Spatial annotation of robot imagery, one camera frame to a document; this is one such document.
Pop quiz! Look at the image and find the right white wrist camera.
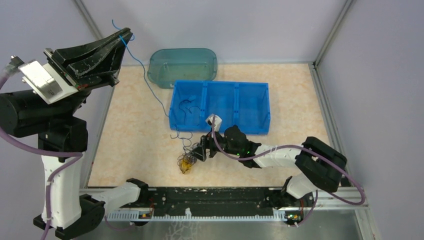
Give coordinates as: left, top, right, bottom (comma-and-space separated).
205, 114, 222, 132

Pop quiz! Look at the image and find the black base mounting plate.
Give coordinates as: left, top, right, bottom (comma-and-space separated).
118, 186, 316, 218

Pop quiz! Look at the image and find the white cable duct strip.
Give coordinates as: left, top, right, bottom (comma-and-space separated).
106, 208, 288, 222

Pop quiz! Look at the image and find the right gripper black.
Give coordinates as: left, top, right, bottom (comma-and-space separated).
188, 126, 241, 162

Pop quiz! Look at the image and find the aluminium frame rail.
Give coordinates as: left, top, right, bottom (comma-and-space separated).
124, 187, 369, 209

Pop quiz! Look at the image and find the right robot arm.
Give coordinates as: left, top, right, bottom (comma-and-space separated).
188, 125, 347, 206

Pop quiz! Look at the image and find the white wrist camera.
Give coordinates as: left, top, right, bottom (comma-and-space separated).
205, 114, 222, 132
18, 60, 78, 105

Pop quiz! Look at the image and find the teal transparent plastic tub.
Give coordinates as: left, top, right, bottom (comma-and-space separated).
147, 48, 218, 89

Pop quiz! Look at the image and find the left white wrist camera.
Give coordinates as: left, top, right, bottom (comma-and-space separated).
18, 60, 78, 105

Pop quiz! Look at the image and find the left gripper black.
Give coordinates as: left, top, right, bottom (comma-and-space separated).
44, 26, 133, 118

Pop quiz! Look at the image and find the blue three-compartment bin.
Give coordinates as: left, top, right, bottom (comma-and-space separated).
168, 80, 271, 135

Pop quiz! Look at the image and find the cable bundle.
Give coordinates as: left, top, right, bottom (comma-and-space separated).
176, 145, 200, 175

